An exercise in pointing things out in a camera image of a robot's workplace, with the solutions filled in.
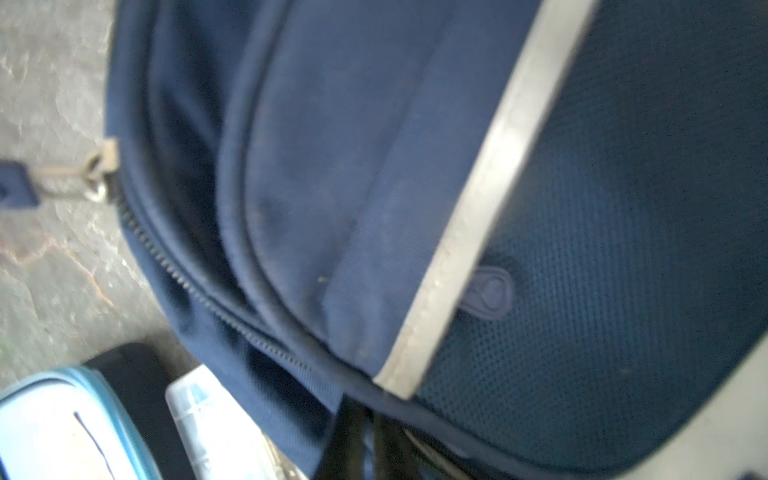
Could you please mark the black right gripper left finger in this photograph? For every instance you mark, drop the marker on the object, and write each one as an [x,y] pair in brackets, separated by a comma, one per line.
[343,458]

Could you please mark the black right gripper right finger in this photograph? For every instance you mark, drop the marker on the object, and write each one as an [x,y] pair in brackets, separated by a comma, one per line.
[394,457]

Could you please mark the navy blue student backpack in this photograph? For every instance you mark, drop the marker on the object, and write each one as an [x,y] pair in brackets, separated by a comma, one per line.
[532,233]

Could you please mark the light blue pencil case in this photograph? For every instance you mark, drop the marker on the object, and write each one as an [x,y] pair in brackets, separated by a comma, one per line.
[104,419]

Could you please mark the clear plastic eraser box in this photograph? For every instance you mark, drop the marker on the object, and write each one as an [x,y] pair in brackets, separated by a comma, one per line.
[219,437]

